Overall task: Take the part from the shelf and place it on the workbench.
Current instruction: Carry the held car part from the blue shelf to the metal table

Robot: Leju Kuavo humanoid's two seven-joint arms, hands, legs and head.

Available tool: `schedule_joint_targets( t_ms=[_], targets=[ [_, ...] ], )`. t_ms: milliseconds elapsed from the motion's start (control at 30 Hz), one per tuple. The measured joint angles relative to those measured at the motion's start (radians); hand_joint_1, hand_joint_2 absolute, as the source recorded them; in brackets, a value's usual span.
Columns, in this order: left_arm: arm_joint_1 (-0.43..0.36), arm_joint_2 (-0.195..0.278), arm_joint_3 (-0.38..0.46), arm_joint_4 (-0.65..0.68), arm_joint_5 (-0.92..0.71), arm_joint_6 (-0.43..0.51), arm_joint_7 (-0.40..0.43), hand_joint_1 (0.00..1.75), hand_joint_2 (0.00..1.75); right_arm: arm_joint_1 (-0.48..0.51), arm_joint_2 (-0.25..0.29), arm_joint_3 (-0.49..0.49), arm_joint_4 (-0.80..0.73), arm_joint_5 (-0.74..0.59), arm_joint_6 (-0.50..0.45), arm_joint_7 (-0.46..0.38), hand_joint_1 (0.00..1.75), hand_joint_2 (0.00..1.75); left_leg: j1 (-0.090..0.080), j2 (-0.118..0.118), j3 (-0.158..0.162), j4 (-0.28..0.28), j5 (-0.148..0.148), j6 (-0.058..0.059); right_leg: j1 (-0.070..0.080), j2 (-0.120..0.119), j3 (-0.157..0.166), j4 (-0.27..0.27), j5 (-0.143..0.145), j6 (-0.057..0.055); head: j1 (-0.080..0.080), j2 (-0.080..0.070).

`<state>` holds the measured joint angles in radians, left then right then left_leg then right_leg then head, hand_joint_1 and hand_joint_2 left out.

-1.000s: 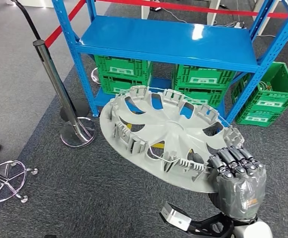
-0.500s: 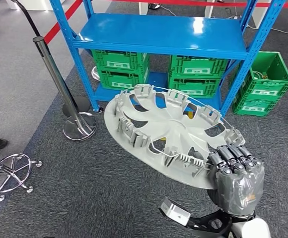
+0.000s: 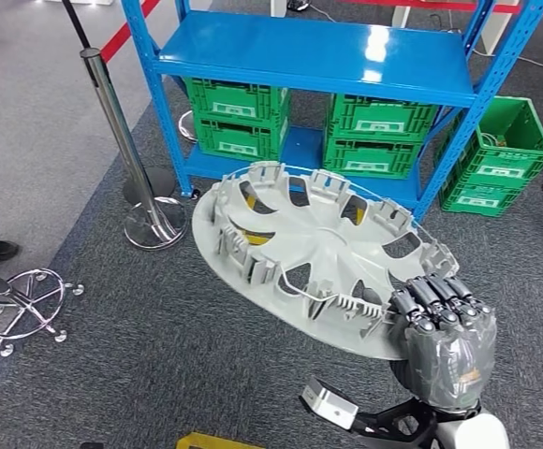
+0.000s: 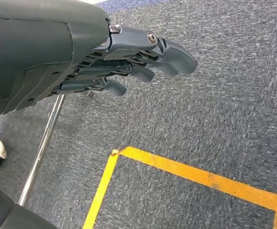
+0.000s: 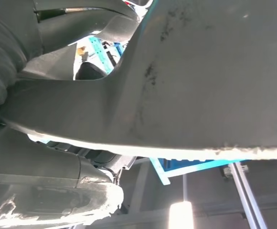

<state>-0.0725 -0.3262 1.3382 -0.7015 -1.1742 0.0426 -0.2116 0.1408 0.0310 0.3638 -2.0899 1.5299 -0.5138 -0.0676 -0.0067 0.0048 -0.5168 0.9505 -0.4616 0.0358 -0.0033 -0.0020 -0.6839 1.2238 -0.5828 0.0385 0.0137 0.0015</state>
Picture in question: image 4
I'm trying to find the chrome stanchion with round base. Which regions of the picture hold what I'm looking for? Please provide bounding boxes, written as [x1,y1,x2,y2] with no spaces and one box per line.
[17,94,67,207]

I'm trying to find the dark grey robot body shell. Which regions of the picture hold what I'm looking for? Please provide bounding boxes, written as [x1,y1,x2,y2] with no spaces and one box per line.
[0,186,58,229]

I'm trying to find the yellow floor tape marking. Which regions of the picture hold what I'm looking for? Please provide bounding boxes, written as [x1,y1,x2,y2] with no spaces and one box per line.
[83,146,277,229]

